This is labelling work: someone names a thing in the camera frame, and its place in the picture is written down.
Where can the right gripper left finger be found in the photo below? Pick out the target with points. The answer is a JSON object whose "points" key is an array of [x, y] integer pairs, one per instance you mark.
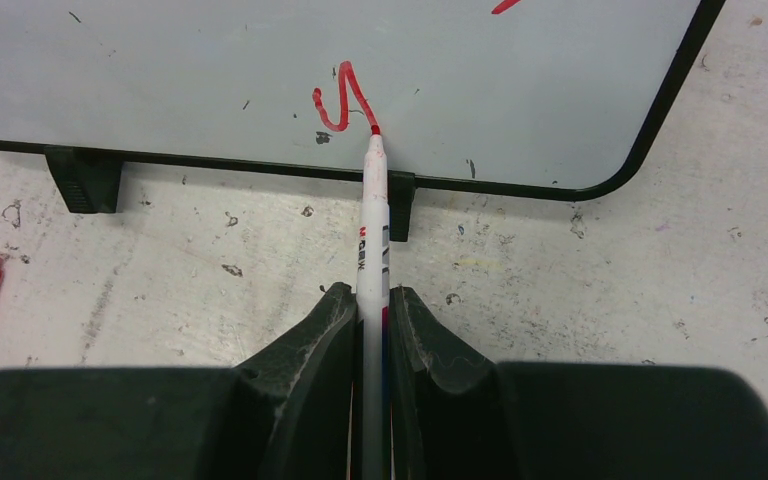
{"points": [[283, 413]]}

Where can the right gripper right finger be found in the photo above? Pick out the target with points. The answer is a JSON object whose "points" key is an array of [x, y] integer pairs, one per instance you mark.
{"points": [[459, 415]]}

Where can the white marker pen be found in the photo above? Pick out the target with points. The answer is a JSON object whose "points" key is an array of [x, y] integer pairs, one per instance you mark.
{"points": [[372, 295]]}

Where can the small black-framed whiteboard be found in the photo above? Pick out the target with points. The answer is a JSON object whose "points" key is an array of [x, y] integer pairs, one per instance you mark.
{"points": [[557, 100]]}

